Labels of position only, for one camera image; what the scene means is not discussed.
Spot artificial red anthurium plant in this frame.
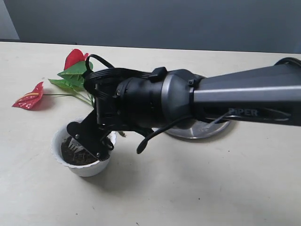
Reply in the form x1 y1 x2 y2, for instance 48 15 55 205
12 48 94 110

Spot dark soil in pot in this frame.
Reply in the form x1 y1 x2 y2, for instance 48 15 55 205
61 137 97 165

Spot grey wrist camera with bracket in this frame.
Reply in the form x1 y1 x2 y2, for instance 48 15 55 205
66 110 114 161

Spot round stainless steel plate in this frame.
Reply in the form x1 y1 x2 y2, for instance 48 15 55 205
165 121 230 139

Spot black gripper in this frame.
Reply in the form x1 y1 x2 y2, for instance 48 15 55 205
94 80 141 132

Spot white scalloped plastic pot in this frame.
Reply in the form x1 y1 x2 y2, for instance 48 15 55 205
51 117 111 177

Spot stainless steel spork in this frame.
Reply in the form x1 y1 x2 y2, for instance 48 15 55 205
68 138 84 153

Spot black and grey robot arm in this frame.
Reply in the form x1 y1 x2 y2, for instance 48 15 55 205
84 57 301 135

